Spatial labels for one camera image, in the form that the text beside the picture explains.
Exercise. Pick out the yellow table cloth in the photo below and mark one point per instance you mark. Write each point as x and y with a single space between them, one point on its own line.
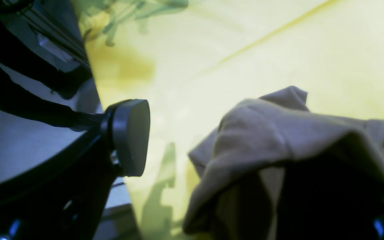
194 60

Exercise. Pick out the brown T-shirt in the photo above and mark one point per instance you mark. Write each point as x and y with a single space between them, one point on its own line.
273 170

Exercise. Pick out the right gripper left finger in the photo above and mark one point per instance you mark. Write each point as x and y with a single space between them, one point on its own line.
64 197

